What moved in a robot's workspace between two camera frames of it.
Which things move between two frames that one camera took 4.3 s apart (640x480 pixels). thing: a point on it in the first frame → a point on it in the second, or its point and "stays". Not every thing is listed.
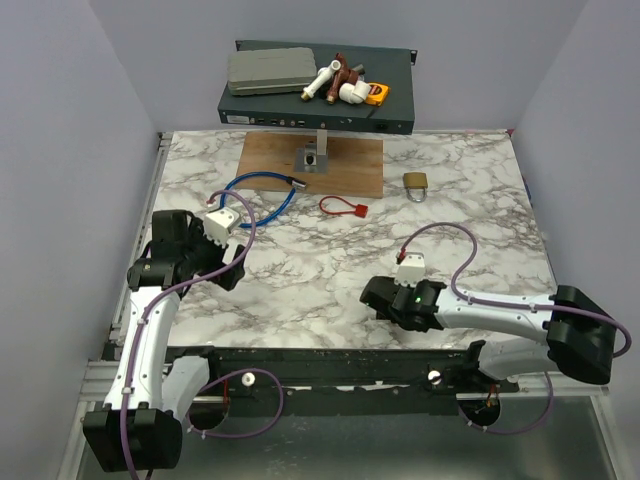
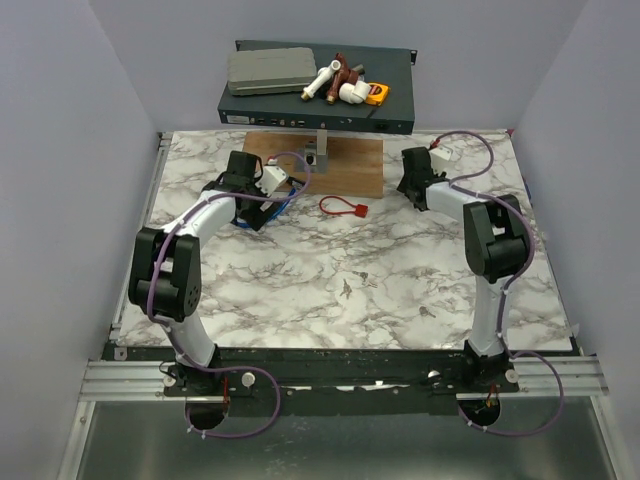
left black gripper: x=228 y=278 → x=256 y=217
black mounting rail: x=345 y=381 stays
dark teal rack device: x=395 y=114 stays
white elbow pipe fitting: x=354 y=94 stays
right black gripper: x=379 y=315 → x=402 y=185
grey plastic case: x=272 y=71 stays
